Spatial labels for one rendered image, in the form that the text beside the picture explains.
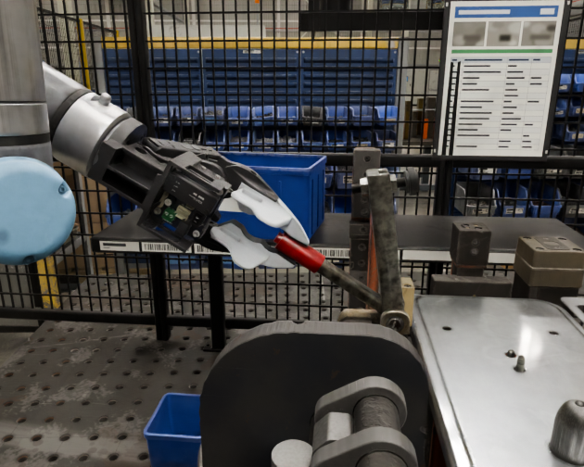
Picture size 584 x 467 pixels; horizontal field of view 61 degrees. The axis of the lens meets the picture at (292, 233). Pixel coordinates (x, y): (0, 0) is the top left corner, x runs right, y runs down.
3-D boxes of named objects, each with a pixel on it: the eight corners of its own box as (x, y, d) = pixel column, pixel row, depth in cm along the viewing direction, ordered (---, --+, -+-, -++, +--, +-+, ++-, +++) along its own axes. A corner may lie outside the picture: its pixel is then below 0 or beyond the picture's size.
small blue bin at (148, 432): (208, 486, 77) (204, 438, 74) (146, 482, 78) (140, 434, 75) (223, 438, 87) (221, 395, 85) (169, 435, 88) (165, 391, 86)
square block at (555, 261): (552, 453, 84) (590, 252, 73) (503, 450, 84) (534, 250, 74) (535, 422, 91) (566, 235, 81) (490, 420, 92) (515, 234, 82)
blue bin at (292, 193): (309, 243, 87) (310, 169, 83) (151, 230, 94) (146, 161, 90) (326, 219, 102) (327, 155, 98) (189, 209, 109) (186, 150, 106)
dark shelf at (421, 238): (609, 270, 83) (612, 252, 82) (90, 253, 91) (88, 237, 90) (554, 232, 104) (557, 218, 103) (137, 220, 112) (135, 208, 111)
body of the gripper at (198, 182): (190, 259, 46) (75, 193, 45) (212, 233, 55) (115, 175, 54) (228, 191, 44) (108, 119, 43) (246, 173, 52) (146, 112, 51)
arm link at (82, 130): (81, 154, 53) (111, 85, 51) (119, 175, 54) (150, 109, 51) (41, 165, 46) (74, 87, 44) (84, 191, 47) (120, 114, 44)
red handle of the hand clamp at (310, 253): (407, 317, 51) (279, 233, 50) (394, 333, 52) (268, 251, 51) (402, 300, 55) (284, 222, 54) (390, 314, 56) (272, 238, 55)
